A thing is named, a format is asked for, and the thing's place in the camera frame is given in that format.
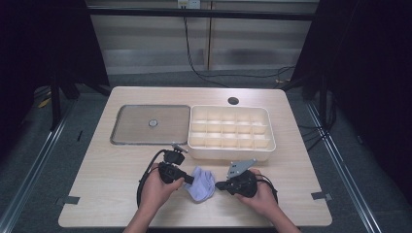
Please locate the black metal stand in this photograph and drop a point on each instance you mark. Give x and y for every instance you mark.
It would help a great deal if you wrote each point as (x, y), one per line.
(322, 103)
(55, 106)

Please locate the black horizontal frame bar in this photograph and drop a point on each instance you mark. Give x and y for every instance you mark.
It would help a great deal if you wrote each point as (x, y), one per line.
(145, 13)

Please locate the yellow floor object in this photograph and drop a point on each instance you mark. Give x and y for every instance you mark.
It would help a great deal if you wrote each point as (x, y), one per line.
(44, 103)

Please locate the person's right hand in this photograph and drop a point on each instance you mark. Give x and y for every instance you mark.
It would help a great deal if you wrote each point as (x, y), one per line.
(265, 200)

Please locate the round black table grommet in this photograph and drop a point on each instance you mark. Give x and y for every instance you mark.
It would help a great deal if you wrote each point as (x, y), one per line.
(233, 100)

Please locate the dark curtain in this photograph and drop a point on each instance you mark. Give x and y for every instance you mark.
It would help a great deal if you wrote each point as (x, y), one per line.
(39, 42)
(372, 64)

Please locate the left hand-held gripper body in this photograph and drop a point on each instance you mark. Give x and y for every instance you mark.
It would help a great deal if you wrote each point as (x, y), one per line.
(170, 173)

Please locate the person's left hand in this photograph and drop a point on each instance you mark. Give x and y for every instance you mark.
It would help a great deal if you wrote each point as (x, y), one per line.
(154, 194)

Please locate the lavender sock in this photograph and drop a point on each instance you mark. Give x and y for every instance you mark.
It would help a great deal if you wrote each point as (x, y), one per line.
(202, 187)

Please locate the grey tape piece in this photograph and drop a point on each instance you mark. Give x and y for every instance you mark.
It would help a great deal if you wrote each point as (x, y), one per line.
(321, 195)
(68, 200)

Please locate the white divided storage box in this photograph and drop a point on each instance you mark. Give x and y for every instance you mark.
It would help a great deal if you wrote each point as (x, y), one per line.
(226, 153)

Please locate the white wall power outlet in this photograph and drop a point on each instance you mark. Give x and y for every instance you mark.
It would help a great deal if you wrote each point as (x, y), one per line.
(189, 4)

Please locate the clear flat box lid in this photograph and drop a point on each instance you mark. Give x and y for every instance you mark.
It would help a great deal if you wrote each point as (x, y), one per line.
(129, 126)

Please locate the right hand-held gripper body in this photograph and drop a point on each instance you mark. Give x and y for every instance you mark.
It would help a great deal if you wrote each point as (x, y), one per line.
(243, 186)

